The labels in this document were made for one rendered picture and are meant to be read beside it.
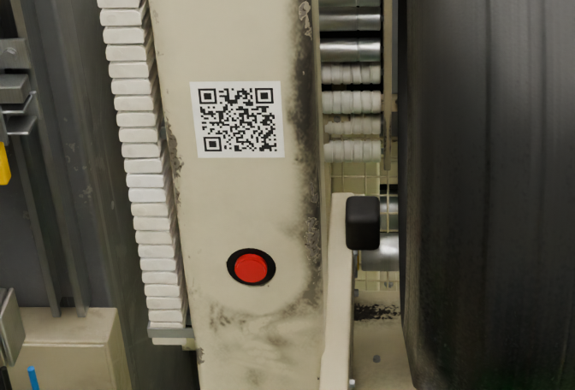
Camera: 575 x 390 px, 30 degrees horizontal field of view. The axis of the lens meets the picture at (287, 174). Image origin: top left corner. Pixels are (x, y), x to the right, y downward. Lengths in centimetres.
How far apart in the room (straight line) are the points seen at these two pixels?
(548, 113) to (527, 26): 6
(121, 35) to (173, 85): 6
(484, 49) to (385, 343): 64
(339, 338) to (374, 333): 22
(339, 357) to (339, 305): 8
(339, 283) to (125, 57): 38
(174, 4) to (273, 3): 8
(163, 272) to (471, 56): 43
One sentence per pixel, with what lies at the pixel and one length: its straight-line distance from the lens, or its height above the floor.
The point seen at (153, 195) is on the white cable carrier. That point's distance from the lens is 97.
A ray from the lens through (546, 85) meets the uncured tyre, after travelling 71.
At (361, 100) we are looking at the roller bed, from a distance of 135.
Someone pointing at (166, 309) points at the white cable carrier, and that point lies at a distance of 106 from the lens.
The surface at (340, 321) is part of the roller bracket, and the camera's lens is 110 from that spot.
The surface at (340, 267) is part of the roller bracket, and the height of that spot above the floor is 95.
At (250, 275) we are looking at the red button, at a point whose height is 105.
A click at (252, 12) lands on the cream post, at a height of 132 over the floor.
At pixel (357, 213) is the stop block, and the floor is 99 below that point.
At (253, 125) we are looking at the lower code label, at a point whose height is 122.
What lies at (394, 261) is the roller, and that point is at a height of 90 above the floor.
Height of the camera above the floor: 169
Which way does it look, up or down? 34 degrees down
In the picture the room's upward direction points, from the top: 3 degrees counter-clockwise
